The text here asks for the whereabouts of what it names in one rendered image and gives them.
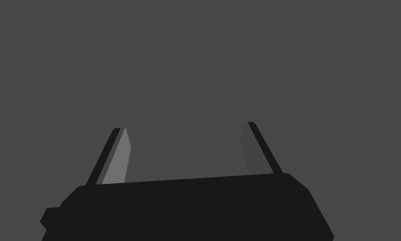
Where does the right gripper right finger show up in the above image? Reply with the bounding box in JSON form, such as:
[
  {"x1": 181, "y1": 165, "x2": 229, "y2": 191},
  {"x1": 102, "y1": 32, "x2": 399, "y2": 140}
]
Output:
[{"x1": 239, "y1": 121, "x2": 284, "y2": 176}]

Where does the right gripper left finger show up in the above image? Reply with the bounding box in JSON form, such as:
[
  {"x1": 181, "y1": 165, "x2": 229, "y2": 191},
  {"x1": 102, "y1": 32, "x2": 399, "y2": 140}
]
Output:
[{"x1": 85, "y1": 127, "x2": 132, "y2": 186}]

